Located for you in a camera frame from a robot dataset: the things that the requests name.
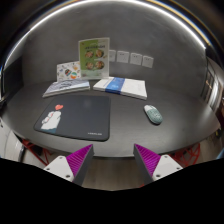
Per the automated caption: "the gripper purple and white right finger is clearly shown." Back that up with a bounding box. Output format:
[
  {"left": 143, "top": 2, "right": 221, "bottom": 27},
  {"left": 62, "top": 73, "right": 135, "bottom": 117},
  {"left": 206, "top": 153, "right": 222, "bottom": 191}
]
[{"left": 133, "top": 144, "right": 182, "bottom": 185}]

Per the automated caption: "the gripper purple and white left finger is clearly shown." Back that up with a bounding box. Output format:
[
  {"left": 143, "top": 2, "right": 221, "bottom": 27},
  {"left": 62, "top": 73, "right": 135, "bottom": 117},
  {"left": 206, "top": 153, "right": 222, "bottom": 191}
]
[{"left": 44, "top": 144, "right": 94, "bottom": 186}]

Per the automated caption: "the green and white computer mouse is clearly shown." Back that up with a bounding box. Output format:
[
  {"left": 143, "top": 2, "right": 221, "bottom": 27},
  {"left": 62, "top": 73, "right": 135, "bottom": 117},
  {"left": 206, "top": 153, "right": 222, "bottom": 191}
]
[{"left": 144, "top": 105, "right": 163, "bottom": 125}]

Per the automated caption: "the black mouse pad with cartoon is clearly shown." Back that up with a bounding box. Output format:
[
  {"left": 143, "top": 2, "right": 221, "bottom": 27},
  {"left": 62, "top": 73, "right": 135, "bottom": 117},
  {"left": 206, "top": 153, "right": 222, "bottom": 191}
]
[{"left": 34, "top": 95, "right": 110, "bottom": 141}]

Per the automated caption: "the white book with blue band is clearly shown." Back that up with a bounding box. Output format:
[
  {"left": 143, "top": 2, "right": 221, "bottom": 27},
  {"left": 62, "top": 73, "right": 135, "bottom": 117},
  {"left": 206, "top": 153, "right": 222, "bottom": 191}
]
[{"left": 93, "top": 77, "right": 147, "bottom": 100}]

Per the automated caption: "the grey illustrated book lying flat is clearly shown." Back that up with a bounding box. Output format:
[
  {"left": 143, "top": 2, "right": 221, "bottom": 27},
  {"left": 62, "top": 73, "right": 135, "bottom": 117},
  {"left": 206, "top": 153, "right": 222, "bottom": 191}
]
[{"left": 42, "top": 80, "right": 90, "bottom": 98}]

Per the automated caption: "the small colourful upright card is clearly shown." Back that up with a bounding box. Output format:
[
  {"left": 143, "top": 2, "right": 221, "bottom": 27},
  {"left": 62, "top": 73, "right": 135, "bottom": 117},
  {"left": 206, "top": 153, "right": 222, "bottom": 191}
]
[{"left": 57, "top": 61, "right": 81, "bottom": 81}]

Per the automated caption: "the green upright booklet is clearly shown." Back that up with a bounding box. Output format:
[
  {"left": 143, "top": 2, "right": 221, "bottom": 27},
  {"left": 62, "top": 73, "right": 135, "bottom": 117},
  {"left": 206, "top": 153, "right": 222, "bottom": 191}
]
[{"left": 78, "top": 37, "right": 110, "bottom": 80}]

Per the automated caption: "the red metal frame left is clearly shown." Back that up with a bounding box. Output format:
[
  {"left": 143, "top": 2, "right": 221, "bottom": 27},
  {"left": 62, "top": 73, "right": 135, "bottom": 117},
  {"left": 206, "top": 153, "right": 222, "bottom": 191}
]
[{"left": 22, "top": 139, "right": 51, "bottom": 166}]

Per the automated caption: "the red metal frame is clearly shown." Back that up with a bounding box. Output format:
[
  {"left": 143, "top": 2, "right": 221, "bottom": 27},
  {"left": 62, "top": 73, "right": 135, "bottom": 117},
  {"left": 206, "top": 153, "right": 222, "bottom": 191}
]
[
  {"left": 22, "top": 139, "right": 51, "bottom": 166},
  {"left": 170, "top": 143, "right": 200, "bottom": 167}
]

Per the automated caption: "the red metal frame right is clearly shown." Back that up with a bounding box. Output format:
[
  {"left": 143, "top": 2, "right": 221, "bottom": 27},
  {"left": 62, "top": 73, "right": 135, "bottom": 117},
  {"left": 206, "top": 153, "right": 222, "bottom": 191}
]
[{"left": 170, "top": 143, "right": 200, "bottom": 167}]

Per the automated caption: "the white wall socket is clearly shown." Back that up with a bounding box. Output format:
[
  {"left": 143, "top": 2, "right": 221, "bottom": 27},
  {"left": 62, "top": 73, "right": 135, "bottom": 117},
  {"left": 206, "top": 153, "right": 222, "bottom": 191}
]
[
  {"left": 130, "top": 53, "right": 142, "bottom": 65},
  {"left": 142, "top": 56, "right": 154, "bottom": 68},
  {"left": 117, "top": 51, "right": 130, "bottom": 63},
  {"left": 109, "top": 50, "right": 116, "bottom": 62}
]

